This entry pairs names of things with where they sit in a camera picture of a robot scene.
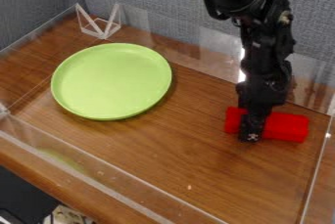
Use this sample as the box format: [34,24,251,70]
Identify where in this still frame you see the clear acrylic enclosure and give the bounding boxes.
[0,5,335,224]

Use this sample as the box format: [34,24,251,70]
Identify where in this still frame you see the green plate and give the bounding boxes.
[51,43,173,120]

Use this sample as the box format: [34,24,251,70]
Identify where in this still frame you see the white power strip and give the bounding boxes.
[42,205,96,224]

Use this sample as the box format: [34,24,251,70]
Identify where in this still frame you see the red block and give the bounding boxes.
[224,107,310,143]

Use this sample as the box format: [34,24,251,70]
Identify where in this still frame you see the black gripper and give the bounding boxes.
[238,22,297,143]

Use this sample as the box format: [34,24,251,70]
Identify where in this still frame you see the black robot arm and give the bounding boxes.
[203,0,297,142]

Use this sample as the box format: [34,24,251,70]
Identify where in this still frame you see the clear acrylic corner bracket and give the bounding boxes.
[75,4,122,40]

